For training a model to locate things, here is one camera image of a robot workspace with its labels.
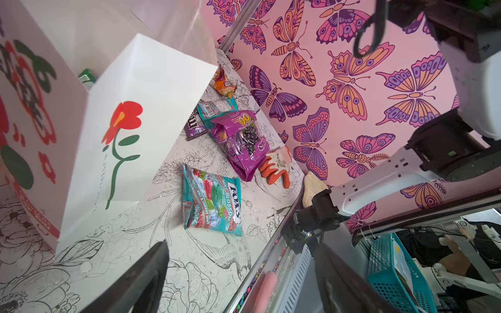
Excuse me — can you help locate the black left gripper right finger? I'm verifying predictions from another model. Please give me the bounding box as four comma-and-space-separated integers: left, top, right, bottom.
313, 244, 398, 313

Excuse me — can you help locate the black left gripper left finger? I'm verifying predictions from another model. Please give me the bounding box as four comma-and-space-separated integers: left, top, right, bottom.
83, 241, 170, 312

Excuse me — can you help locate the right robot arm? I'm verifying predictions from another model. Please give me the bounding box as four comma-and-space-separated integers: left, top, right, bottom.
281, 1, 500, 254

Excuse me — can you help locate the teal red candy bag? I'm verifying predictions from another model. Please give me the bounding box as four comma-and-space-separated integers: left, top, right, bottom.
181, 164, 243, 237

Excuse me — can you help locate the purple blackcurrant candy bag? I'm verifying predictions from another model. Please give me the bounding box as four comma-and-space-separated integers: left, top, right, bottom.
211, 110, 270, 182

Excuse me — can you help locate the teal mint candy bag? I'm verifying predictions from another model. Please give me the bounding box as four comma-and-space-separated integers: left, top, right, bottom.
197, 97, 238, 130

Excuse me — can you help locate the white floral paper bag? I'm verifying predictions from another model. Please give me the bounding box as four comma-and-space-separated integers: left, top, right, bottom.
1, 1, 217, 252

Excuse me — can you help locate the orange lemon candy bag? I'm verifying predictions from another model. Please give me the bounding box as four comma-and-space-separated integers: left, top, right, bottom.
211, 65, 237, 99

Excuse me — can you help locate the teal plastic basket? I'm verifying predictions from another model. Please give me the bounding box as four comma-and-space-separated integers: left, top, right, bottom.
367, 233, 438, 312

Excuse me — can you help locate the beige leather glove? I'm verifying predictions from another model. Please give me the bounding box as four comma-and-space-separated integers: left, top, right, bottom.
302, 172, 329, 208

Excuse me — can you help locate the brown chocolate candy packet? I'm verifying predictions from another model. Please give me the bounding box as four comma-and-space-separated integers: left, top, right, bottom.
184, 108, 209, 141

